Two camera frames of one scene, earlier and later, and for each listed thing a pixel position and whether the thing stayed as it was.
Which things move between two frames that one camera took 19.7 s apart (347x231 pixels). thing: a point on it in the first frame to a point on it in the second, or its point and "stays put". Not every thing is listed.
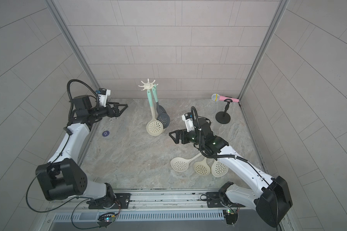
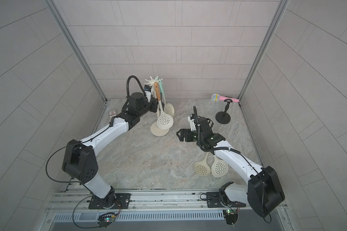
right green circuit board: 231,216 stays put
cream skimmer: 219,170 stays put
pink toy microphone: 216,97 stays put
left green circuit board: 105,219 stays put
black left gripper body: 100,112 to 145,108
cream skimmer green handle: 154,127 to 168,108
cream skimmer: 181,164 to 164,121
